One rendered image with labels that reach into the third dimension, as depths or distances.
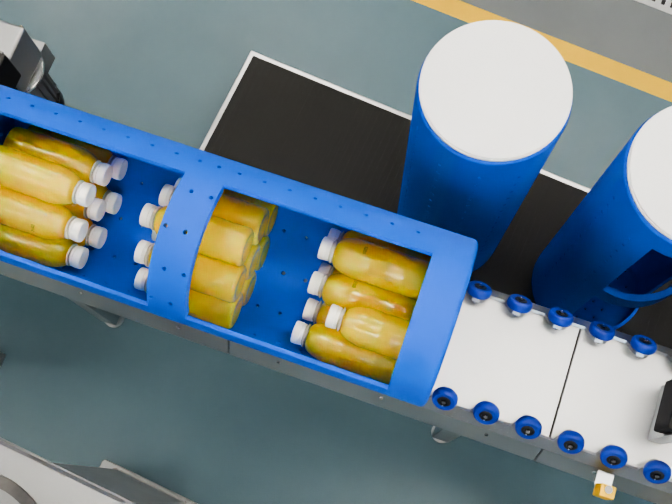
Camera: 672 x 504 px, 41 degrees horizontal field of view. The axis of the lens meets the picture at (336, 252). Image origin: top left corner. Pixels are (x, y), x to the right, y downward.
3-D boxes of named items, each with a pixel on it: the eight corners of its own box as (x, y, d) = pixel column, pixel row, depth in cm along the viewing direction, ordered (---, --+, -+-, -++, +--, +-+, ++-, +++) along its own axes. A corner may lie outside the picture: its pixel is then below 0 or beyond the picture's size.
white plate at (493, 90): (577, 160, 160) (575, 163, 161) (568, 19, 167) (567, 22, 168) (419, 159, 160) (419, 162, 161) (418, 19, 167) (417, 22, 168)
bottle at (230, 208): (264, 239, 156) (175, 210, 157) (273, 204, 153) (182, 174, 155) (252, 251, 149) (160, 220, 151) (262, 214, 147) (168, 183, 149)
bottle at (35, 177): (-21, 153, 146) (73, 185, 145) (2, 136, 152) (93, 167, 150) (-21, 188, 150) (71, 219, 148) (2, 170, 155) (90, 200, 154)
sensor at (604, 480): (607, 500, 158) (615, 500, 153) (591, 494, 158) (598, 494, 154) (618, 457, 160) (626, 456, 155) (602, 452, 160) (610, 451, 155)
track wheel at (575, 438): (588, 442, 152) (588, 434, 153) (562, 433, 152) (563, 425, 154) (578, 459, 155) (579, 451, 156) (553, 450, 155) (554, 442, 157)
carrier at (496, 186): (501, 278, 245) (497, 179, 252) (577, 165, 161) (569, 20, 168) (395, 277, 246) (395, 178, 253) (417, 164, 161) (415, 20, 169)
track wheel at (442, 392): (459, 398, 154) (461, 390, 156) (434, 389, 155) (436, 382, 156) (452, 415, 157) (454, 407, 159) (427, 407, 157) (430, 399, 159)
